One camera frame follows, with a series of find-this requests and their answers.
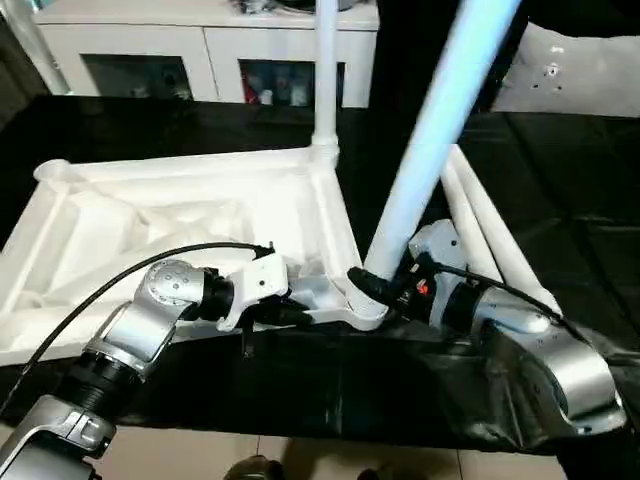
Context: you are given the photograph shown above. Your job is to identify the white plastic table leg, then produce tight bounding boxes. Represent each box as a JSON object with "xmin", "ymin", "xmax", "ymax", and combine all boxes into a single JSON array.
[
  {"xmin": 362, "ymin": 0, "xmax": 532, "ymax": 284},
  {"xmin": 439, "ymin": 158, "xmax": 507, "ymax": 282},
  {"xmin": 448, "ymin": 143, "xmax": 565, "ymax": 318}
]

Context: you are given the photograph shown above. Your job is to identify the white plastic table top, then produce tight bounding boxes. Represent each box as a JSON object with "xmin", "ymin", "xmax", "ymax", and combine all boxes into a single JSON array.
[{"xmin": 0, "ymin": 142, "xmax": 389, "ymax": 369}]

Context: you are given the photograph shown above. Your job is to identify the white leg with black mark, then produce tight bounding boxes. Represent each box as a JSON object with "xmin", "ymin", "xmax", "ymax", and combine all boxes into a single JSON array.
[{"xmin": 310, "ymin": 0, "xmax": 342, "ymax": 167}]

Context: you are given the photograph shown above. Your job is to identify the black work mat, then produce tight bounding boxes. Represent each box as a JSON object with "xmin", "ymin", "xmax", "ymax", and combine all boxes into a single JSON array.
[{"xmin": 0, "ymin": 94, "xmax": 640, "ymax": 457}]

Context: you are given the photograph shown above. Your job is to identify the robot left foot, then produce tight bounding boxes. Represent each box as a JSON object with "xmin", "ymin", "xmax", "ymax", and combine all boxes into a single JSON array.
[{"xmin": 224, "ymin": 455, "xmax": 287, "ymax": 480}]

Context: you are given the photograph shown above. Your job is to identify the black cabinet with gold label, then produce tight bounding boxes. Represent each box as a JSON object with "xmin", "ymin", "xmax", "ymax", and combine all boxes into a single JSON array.
[{"xmin": 367, "ymin": 0, "xmax": 527, "ymax": 114}]

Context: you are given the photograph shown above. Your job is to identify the grey printed cushion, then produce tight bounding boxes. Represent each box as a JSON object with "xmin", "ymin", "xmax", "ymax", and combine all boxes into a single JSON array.
[{"xmin": 492, "ymin": 19, "xmax": 640, "ymax": 119}]

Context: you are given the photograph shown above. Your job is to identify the white sideboard with glass doors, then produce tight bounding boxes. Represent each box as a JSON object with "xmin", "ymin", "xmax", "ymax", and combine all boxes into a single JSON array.
[{"xmin": 34, "ymin": 0, "xmax": 379, "ymax": 109}]

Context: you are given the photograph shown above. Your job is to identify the grey round appliance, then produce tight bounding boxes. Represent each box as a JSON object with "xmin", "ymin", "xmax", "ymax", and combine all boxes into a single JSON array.
[{"xmin": 284, "ymin": 0, "xmax": 352, "ymax": 11}]

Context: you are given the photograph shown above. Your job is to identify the dark brown curtain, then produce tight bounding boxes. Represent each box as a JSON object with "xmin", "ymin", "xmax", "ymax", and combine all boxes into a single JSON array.
[{"xmin": 0, "ymin": 19, "xmax": 47, "ymax": 132}]

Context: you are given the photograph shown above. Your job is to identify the white and blue pole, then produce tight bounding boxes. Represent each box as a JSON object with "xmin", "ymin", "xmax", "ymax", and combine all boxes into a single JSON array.
[{"xmin": 19, "ymin": 0, "xmax": 70, "ymax": 97}]

